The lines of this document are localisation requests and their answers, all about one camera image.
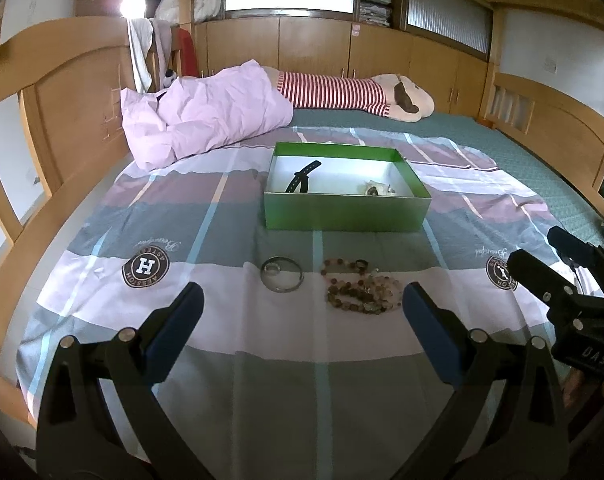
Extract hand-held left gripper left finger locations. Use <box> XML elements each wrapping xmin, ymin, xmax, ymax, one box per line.
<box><xmin>36</xmin><ymin>281</ymin><xmax>217</xmax><ymax>480</ymax></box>

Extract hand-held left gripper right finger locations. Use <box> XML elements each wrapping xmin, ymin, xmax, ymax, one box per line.
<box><xmin>392</xmin><ymin>281</ymin><xmax>570</xmax><ymax>480</ymax></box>

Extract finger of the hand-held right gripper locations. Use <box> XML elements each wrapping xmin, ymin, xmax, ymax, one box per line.
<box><xmin>506</xmin><ymin>248</ymin><xmax>583</xmax><ymax>312</ymax></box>
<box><xmin>548</xmin><ymin>226</ymin><xmax>604</xmax><ymax>297</ymax></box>

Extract pale bead bracelet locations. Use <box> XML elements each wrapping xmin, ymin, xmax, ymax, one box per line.
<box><xmin>362</xmin><ymin>271</ymin><xmax>403</xmax><ymax>312</ymax></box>

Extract dark brown bead bracelet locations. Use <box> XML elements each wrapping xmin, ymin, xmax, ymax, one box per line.
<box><xmin>324</xmin><ymin>280</ymin><xmax>383</xmax><ymax>316</ymax></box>

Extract clear glass bangle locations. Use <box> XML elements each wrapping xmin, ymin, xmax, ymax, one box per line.
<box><xmin>260</xmin><ymin>256</ymin><xmax>305</xmax><ymax>294</ymax></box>

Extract green cardboard box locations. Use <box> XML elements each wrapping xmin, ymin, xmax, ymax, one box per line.
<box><xmin>263</xmin><ymin>141</ymin><xmax>433</xmax><ymax>233</ymax></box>

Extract white and silver jewelry piece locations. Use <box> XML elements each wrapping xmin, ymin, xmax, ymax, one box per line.
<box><xmin>359</xmin><ymin>179</ymin><xmax>397</xmax><ymax>197</ymax></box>

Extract plaid printed bed sheet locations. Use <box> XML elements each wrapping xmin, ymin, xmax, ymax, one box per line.
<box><xmin>16</xmin><ymin>126</ymin><xmax>587</xmax><ymax>480</ymax></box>

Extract wooden footboard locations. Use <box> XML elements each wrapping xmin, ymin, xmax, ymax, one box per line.
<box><xmin>480</xmin><ymin>69</ymin><xmax>604</xmax><ymax>213</ymax></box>

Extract pink quilt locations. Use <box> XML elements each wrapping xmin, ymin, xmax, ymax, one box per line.
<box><xmin>120</xmin><ymin>59</ymin><xmax>295</xmax><ymax>171</ymax></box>

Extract wooden headboard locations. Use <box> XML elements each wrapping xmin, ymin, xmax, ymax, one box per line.
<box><xmin>0</xmin><ymin>15</ymin><xmax>195</xmax><ymax>413</ymax></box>

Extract striped plush toy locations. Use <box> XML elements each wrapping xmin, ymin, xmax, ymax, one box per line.
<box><xmin>261</xmin><ymin>66</ymin><xmax>437</xmax><ymax>125</ymax></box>

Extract red hanging cloth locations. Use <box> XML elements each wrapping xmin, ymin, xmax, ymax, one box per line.
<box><xmin>175</xmin><ymin>27</ymin><xmax>198</xmax><ymax>79</ymax></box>

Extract white hanging cloth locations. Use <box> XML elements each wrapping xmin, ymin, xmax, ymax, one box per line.
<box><xmin>126</xmin><ymin>17</ymin><xmax>156</xmax><ymax>94</ymax></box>

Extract grey hanging cloth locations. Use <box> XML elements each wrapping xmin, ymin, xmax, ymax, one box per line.
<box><xmin>152</xmin><ymin>18</ymin><xmax>176</xmax><ymax>77</ymax></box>

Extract reddish bead bracelet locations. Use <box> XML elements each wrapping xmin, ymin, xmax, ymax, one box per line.
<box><xmin>319</xmin><ymin>258</ymin><xmax>370</xmax><ymax>279</ymax></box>

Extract black strap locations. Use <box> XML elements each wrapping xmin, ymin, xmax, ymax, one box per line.
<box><xmin>284</xmin><ymin>160</ymin><xmax>323</xmax><ymax>194</ymax></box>

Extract wooden wall cabinets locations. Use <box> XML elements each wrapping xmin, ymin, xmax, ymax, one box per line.
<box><xmin>191</xmin><ymin>9</ymin><xmax>497</xmax><ymax>117</ymax></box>

